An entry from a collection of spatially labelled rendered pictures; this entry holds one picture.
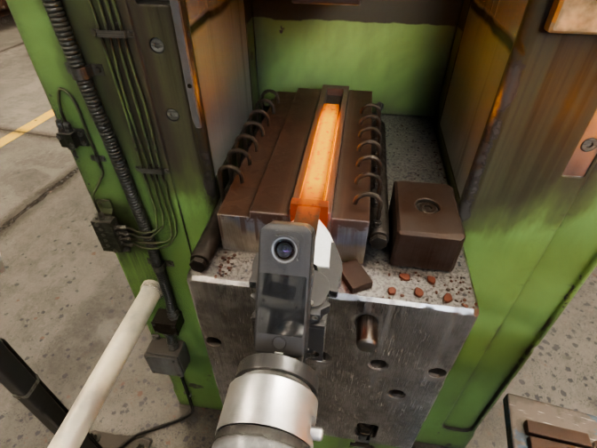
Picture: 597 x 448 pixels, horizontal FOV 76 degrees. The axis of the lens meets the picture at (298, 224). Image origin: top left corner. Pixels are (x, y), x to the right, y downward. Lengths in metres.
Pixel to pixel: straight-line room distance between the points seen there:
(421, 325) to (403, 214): 0.15
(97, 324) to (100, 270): 0.30
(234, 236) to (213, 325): 0.15
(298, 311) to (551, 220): 0.49
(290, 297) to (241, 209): 0.22
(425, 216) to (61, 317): 1.59
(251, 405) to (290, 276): 0.10
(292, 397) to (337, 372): 0.35
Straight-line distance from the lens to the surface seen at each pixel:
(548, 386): 1.70
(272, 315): 0.34
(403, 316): 0.53
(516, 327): 0.93
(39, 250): 2.23
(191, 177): 0.69
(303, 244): 0.31
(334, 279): 0.39
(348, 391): 0.71
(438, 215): 0.54
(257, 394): 0.31
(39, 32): 0.69
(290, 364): 0.32
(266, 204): 0.51
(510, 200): 0.68
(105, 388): 0.83
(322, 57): 0.90
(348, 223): 0.49
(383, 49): 0.89
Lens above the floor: 1.30
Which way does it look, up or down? 41 degrees down
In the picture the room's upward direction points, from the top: straight up
